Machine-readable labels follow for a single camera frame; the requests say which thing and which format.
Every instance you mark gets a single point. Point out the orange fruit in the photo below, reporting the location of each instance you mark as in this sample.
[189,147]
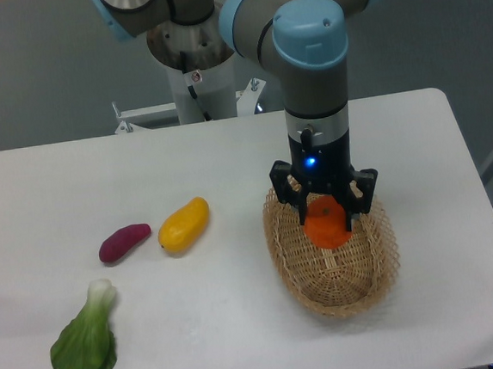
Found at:
[325,223]

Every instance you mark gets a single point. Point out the green bok choy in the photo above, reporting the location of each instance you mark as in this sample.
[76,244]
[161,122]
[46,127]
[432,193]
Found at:
[87,342]

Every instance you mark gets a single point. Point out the purple sweet potato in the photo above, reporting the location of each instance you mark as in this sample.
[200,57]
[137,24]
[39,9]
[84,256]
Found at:
[120,243]

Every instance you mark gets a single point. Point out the yellow mango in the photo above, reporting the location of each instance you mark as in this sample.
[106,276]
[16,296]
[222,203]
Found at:
[183,227]

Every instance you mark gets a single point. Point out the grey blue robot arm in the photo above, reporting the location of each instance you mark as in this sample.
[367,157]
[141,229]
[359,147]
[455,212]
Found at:
[303,43]

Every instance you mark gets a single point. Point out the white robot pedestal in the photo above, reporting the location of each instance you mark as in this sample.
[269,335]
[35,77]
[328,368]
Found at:
[199,66]

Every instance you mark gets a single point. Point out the woven wicker basket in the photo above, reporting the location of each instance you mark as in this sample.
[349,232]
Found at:
[338,282]

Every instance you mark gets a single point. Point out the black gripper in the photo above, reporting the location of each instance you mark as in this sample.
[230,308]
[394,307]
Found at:
[320,163]

